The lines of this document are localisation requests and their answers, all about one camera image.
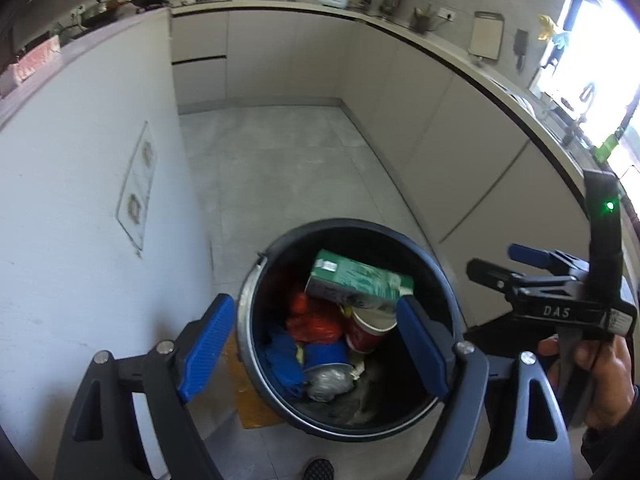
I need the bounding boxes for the red paper cup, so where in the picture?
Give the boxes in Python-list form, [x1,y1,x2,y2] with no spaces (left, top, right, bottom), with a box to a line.
[346,308,397,353]

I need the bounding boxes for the blue cloth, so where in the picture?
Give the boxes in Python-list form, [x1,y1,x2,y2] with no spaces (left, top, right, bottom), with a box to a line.
[265,332,306,399]

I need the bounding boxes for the blue plastic bowl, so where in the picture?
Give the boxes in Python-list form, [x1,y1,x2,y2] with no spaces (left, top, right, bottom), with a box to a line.
[303,340,349,372]

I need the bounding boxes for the green carton box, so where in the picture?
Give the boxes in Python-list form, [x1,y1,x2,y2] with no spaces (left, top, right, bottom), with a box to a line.
[305,250,414,315]

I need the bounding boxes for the red plastic bag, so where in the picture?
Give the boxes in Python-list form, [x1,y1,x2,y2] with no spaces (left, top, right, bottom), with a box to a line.
[286,292,345,344]

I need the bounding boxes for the red white milk carton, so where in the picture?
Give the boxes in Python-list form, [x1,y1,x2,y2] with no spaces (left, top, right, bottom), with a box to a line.
[0,35,61,96]

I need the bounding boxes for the black trash bin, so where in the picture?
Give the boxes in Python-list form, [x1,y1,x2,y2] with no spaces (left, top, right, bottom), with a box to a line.
[236,218,464,442]

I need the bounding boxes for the kitchen cleaver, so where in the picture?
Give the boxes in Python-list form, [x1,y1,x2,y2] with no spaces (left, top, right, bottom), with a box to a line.
[513,29,528,73]

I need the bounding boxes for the person right hand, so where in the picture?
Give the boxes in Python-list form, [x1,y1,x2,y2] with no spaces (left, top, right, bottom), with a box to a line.
[574,336,636,430]

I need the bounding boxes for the wooden stool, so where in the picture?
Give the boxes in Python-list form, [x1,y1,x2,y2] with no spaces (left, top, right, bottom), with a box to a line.
[224,330,283,429]

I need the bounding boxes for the green dish soap bottle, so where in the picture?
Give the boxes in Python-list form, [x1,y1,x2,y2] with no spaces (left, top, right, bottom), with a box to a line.
[593,127,624,165]

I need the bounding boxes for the sink faucet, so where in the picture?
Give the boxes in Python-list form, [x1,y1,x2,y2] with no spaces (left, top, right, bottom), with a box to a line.
[561,81,596,148]

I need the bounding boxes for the white cutting board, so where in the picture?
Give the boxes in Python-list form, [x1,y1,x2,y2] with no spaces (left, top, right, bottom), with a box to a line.
[468,11,504,62]

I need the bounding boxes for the hanging yellow gloves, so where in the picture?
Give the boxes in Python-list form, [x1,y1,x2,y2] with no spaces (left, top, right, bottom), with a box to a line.
[537,14,570,50]

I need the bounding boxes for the utensil holder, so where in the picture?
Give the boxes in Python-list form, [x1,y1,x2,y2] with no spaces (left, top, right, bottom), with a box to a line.
[409,4,436,35]

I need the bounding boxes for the black pot with lid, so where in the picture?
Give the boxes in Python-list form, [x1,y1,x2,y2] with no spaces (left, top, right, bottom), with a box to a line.
[79,0,122,28]

